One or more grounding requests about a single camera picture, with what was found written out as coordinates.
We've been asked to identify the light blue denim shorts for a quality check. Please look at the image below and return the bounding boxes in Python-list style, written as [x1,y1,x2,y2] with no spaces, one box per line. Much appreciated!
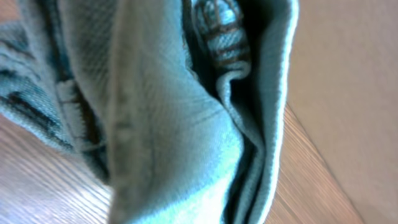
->
[1,0,299,223]

